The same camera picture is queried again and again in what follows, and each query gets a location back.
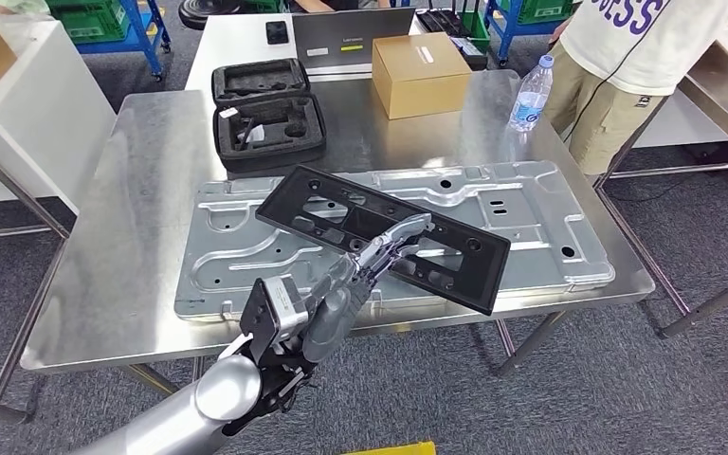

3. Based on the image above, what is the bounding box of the dark box with label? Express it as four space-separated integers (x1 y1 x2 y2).
448 36 490 71

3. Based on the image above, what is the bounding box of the yellow floor tape square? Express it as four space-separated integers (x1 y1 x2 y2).
338 440 438 455

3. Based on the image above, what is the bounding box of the black foam tool case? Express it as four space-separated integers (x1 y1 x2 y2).
210 57 329 174

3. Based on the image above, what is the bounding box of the white table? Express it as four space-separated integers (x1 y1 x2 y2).
185 12 429 97

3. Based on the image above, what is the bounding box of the stainless steel workbench table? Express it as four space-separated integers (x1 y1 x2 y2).
19 68 657 398

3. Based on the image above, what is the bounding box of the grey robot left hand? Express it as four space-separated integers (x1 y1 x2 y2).
303 213 435 364

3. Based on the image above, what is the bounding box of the stamped sheet metal panel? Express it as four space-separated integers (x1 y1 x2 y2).
173 159 616 323

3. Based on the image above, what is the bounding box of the black hanging cord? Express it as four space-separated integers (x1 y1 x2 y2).
563 12 668 142

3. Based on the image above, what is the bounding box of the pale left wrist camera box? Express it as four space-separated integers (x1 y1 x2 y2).
262 276 311 343

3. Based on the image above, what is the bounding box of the clear plastic water bottle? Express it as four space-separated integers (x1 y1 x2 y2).
506 54 555 134

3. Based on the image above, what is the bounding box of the green box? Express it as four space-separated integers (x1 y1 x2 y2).
461 9 493 55

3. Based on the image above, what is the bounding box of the green plastic crate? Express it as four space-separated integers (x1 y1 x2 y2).
48 0 132 46
499 0 577 26

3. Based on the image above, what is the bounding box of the white board under table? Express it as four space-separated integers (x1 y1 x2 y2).
632 86 728 150

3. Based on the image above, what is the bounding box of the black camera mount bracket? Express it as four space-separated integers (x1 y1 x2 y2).
238 285 317 379

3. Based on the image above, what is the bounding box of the blue wheeled rack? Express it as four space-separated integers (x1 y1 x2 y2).
482 0 577 68

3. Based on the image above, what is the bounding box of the grey laptop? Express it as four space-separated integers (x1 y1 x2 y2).
291 7 417 79

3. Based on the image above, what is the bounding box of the person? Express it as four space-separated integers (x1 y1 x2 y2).
0 0 52 18
542 0 728 178
291 0 394 14

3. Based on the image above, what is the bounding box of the black box under table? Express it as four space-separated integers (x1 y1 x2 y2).
683 142 728 167

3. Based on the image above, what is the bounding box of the white cabinet panel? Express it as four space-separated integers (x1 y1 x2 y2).
0 18 118 216

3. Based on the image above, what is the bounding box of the black floor cable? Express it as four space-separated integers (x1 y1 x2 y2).
602 168 700 204

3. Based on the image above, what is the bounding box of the black plastic panel part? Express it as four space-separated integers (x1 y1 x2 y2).
255 164 513 318

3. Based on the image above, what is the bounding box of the black round tyre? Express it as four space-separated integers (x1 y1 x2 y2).
177 0 247 32

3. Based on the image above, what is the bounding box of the black ribbed device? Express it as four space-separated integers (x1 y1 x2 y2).
414 7 467 39

